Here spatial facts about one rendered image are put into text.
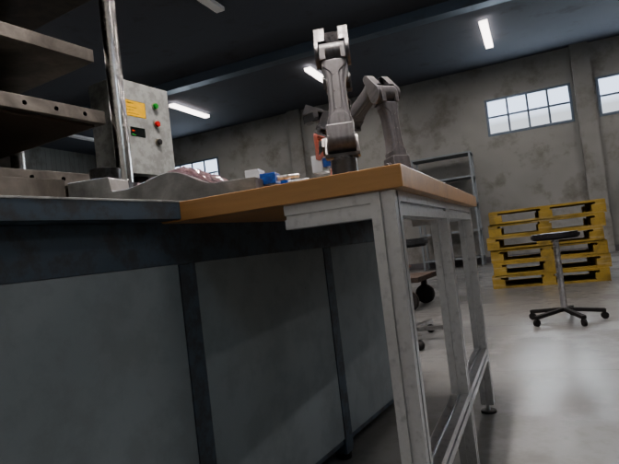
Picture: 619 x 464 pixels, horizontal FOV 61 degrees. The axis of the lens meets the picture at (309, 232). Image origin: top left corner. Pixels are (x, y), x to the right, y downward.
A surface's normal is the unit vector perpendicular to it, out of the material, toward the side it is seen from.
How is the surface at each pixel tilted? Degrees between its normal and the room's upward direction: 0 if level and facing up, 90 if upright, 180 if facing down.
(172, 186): 90
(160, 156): 90
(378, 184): 90
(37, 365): 90
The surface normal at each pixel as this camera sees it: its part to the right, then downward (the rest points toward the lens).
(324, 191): -0.39, 0.01
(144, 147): 0.86, -0.11
